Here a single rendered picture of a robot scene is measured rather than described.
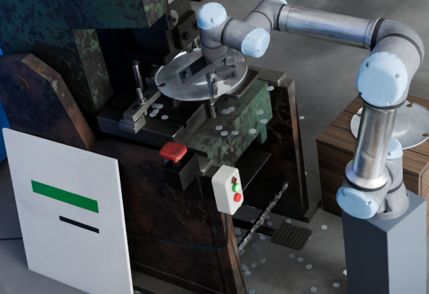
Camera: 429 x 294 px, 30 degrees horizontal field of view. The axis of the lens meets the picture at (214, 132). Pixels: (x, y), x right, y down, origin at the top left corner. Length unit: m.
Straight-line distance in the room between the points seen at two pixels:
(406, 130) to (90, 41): 1.13
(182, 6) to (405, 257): 1.02
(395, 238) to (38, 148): 1.21
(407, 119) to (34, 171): 1.32
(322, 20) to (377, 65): 0.27
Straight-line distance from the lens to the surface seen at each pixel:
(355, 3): 4.36
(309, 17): 2.12
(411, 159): 2.76
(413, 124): 2.90
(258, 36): 2.07
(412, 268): 2.60
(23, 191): 2.95
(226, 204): 2.38
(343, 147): 2.82
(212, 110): 2.51
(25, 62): 2.58
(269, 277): 2.88
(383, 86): 1.92
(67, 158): 2.70
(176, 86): 2.47
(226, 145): 2.50
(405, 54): 1.95
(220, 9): 2.11
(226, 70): 2.25
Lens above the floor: 2.13
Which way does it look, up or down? 37 degrees down
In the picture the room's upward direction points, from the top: 11 degrees counter-clockwise
